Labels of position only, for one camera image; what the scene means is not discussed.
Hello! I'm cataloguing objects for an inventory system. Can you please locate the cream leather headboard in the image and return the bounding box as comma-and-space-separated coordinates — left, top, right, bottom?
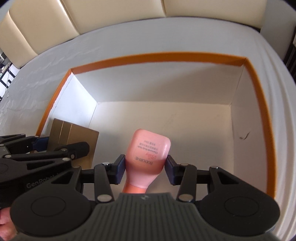
1, 1, 267, 68

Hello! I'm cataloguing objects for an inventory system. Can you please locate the pink lotion bottle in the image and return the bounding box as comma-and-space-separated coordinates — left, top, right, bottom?
123, 129, 171, 194

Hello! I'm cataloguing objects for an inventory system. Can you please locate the person's left hand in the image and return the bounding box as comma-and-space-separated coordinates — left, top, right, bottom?
0, 207, 16, 240

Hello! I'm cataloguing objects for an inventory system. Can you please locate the orange cardboard box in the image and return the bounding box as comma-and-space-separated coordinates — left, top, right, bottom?
37, 52, 276, 197

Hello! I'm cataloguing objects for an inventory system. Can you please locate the small brown cardboard box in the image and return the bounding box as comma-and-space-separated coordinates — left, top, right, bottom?
46, 118, 99, 170

